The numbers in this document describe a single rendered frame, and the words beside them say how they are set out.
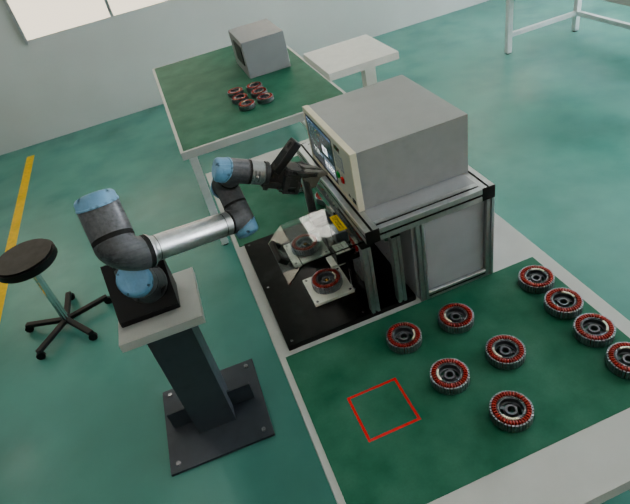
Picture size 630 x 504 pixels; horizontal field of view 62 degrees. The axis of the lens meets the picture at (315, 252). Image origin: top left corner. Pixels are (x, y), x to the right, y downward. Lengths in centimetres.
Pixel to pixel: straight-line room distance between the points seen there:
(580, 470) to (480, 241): 75
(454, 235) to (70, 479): 203
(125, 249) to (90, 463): 154
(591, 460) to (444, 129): 97
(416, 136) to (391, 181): 15
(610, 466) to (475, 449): 31
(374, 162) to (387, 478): 87
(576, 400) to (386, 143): 88
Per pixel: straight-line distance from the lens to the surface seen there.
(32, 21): 626
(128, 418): 288
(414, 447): 151
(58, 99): 644
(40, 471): 296
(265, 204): 249
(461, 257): 183
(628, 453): 157
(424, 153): 166
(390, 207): 165
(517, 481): 148
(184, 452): 260
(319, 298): 187
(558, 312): 179
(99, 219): 149
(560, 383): 165
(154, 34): 626
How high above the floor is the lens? 205
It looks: 38 degrees down
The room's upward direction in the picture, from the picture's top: 14 degrees counter-clockwise
